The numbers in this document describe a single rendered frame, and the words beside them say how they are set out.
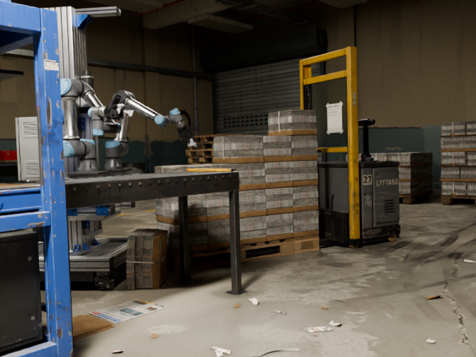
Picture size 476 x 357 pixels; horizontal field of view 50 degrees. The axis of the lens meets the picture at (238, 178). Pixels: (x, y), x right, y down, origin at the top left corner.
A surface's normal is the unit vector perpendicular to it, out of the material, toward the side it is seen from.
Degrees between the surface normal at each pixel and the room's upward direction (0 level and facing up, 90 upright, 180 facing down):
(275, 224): 90
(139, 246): 90
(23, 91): 90
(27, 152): 90
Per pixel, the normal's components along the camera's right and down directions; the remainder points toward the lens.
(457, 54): -0.67, 0.06
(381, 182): 0.51, 0.03
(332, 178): -0.86, 0.05
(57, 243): 0.74, 0.01
